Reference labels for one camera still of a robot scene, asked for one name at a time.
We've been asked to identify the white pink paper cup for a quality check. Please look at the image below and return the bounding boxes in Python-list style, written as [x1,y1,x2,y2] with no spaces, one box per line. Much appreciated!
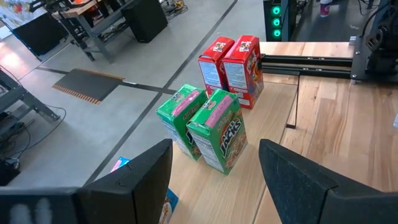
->
[319,0,333,18]

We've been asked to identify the small black box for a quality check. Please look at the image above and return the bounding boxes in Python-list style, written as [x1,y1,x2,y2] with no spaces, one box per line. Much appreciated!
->
[0,157,21,187]

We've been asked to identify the large black crate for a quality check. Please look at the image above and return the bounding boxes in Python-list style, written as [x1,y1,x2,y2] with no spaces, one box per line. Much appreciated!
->
[7,12,68,62]

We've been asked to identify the tangled cable bundle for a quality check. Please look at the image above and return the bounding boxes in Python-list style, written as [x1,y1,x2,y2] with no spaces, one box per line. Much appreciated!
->
[160,0,190,16]

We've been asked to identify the red Froot Loops cereal box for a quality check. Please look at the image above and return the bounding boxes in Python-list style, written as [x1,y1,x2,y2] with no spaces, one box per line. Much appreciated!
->
[221,34,265,110]
[198,36,236,96]

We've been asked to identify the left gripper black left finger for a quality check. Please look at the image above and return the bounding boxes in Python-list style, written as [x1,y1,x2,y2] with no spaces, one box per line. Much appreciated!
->
[76,138,174,224]

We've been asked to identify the floral patterned partition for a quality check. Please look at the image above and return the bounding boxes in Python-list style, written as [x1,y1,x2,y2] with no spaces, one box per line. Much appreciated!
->
[0,0,48,31]

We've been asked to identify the wooden shelf black metal legs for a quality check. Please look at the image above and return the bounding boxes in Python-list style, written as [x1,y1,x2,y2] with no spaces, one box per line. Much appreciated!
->
[167,72,301,224]

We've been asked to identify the black computer case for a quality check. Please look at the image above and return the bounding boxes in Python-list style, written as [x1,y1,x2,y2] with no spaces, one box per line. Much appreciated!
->
[120,0,169,44]

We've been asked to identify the wooden top metal workbench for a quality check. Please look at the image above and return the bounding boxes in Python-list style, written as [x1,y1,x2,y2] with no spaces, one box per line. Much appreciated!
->
[29,0,139,65]

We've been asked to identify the black mat orange striped edge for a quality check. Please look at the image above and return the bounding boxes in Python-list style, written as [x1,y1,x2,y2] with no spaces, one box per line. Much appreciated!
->
[52,68,126,105]

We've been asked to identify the green Apple Jacks cereal box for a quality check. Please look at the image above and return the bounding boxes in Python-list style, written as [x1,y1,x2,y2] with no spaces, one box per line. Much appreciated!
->
[155,83,208,162]
[185,88,249,175]

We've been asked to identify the black computer tower green lights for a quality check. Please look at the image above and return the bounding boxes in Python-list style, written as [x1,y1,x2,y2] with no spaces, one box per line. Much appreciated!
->
[262,0,298,42]

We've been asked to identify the grey metal desk frame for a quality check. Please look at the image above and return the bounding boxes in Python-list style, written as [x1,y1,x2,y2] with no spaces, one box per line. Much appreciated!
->
[0,68,60,123]

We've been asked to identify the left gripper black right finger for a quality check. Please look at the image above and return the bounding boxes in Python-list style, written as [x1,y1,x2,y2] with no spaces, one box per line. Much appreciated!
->
[259,138,339,224]

